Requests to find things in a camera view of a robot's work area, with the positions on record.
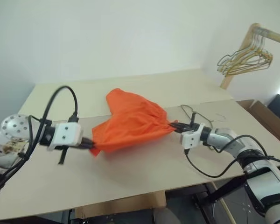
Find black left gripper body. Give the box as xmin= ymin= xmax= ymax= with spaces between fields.
xmin=78 ymin=137 xmax=88 ymax=150

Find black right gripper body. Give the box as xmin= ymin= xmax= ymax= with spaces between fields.
xmin=183 ymin=121 xmax=203 ymax=134

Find orange shorts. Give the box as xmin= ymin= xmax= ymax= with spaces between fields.
xmin=88 ymin=88 xmax=179 ymax=157

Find wooden hanger rack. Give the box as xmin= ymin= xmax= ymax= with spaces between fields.
xmin=220 ymin=22 xmax=280 ymax=90

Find brown cardboard panel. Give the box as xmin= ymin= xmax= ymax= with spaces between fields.
xmin=74 ymin=190 xmax=167 ymax=220

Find open cardboard box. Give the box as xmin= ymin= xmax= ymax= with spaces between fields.
xmin=237 ymin=99 xmax=280 ymax=150

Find thin wooden stick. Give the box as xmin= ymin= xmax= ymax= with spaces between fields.
xmin=210 ymin=182 xmax=237 ymax=224

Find black box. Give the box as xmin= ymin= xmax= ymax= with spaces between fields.
xmin=267 ymin=93 xmax=280 ymax=128

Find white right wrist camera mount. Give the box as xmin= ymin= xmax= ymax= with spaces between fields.
xmin=180 ymin=123 xmax=205 ymax=150

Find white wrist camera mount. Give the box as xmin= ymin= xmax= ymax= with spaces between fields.
xmin=46 ymin=122 xmax=83 ymax=151
xmin=180 ymin=123 xmax=205 ymax=150

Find thin wire hanger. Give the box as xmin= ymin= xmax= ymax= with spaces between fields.
xmin=180 ymin=104 xmax=227 ymax=124

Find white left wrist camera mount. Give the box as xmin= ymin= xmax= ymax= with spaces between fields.
xmin=46 ymin=122 xmax=83 ymax=151

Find black left gripper strap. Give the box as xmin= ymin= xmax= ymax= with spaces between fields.
xmin=57 ymin=148 xmax=70 ymax=165

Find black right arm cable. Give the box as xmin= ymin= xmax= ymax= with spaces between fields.
xmin=183 ymin=134 xmax=280 ymax=178

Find black metal stand frame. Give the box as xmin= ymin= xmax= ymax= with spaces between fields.
xmin=191 ymin=174 xmax=248 ymax=224

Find silver wire hanger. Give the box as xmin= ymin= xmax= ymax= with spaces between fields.
xmin=217 ymin=29 xmax=270 ymax=70

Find yellow wire hanger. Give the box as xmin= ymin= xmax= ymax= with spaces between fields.
xmin=220 ymin=30 xmax=273 ymax=74
xmin=224 ymin=31 xmax=274 ymax=77

